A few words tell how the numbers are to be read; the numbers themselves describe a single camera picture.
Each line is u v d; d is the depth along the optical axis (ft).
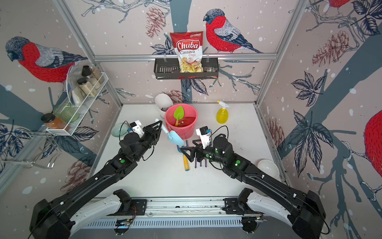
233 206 2.39
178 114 3.30
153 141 2.16
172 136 2.22
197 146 2.35
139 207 2.40
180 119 3.30
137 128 2.23
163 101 3.48
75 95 2.27
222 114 3.35
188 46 2.63
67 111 2.27
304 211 1.29
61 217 1.30
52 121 1.96
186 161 2.89
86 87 2.51
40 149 2.09
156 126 2.34
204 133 2.01
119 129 3.31
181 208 2.43
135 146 1.88
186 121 3.17
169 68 3.12
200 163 2.90
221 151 1.73
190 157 2.00
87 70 2.62
